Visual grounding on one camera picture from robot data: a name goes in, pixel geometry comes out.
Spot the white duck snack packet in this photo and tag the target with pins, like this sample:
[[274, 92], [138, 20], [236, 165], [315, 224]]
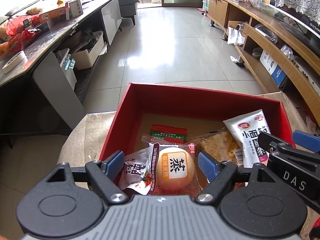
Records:
[[139, 172]]

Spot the white storage box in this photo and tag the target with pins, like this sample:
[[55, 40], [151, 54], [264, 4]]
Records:
[[86, 56]]

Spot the grey sofa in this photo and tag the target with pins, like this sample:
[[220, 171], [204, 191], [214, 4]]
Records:
[[128, 9]]

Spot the red cardboard box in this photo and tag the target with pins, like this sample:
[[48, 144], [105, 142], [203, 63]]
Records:
[[197, 110]]

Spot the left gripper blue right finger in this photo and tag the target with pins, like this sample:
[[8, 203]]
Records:
[[209, 166]]

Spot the red spicy strip packet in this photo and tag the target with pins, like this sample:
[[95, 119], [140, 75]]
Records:
[[171, 134]]

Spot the white blue carton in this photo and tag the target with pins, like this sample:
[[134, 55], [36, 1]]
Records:
[[274, 69]]

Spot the red plastic bag fruit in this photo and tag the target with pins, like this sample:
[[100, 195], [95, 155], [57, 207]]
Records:
[[17, 33]]

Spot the white noodle strip snack packet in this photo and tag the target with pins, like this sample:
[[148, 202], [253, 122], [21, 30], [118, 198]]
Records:
[[245, 130]]

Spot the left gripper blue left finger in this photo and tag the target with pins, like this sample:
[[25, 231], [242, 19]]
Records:
[[113, 165]]

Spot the wooden shelf unit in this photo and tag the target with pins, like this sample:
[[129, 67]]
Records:
[[260, 30]]

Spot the clear packet yellow crispy cake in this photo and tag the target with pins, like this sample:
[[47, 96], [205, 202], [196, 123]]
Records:
[[220, 144]]

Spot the dark tv cabinet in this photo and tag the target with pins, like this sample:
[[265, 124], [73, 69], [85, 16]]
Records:
[[36, 97]]

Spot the steamed cake bun packet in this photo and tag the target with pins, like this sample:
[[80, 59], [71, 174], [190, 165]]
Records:
[[176, 172]]

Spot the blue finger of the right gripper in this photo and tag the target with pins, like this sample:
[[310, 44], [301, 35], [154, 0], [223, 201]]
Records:
[[308, 141]]

